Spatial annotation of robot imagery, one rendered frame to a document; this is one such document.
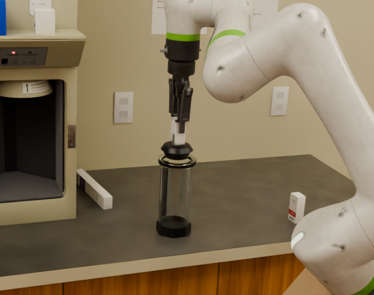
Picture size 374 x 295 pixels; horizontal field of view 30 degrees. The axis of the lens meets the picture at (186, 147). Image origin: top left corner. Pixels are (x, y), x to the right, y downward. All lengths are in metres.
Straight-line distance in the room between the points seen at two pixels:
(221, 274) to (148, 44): 0.88
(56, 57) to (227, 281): 0.80
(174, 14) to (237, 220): 0.69
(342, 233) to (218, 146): 1.34
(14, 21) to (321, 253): 1.02
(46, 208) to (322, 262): 0.96
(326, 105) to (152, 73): 1.21
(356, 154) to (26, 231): 1.04
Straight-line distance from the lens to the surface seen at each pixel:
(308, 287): 1.70
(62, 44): 1.86
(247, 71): 1.41
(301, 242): 1.44
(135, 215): 2.15
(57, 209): 2.10
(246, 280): 2.09
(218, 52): 1.44
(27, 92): 1.99
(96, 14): 2.41
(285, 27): 1.39
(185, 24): 1.84
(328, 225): 1.42
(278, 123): 2.77
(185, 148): 1.93
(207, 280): 2.03
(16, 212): 2.08
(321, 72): 1.38
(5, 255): 1.93
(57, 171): 2.18
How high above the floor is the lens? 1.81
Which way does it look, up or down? 18 degrees down
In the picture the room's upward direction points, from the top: 3 degrees clockwise
